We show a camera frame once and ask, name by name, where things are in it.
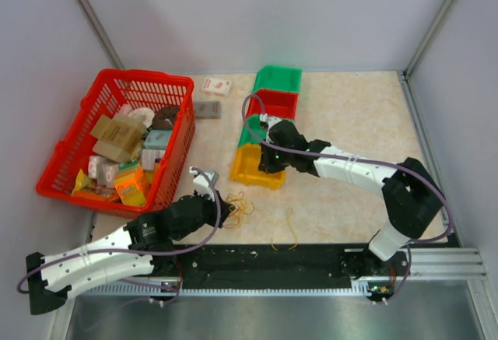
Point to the yellow plastic bin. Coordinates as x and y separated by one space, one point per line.
245 169

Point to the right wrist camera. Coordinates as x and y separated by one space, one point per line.
266 123

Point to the chocolate donut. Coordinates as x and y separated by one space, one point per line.
165 118

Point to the far green plastic bin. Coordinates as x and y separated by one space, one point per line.
278 78

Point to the red plastic bin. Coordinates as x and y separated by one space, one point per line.
279 103

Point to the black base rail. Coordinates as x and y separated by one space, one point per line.
262 266

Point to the green plastic bin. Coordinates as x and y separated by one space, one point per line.
278 78
251 133

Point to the white red snack packet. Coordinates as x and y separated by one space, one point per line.
216 86

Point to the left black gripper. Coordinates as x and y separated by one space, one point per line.
224 209

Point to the grey snack packet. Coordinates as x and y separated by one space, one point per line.
207 110

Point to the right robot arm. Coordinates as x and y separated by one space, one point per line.
410 195

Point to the brown cardboard box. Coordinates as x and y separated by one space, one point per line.
117 138

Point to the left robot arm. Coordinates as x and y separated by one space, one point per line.
143 246

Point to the yellow snack bag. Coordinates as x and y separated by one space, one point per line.
82 181

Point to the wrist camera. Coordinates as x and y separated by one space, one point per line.
266 123
204 181

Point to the near green plastic bin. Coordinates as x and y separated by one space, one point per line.
251 133

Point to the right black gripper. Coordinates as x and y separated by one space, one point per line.
265 164

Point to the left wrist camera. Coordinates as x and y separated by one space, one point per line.
204 181

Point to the orange juice carton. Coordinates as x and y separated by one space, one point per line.
133 187

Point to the red plastic basket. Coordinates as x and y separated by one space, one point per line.
111 89

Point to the teal snack box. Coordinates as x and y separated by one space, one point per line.
157 139

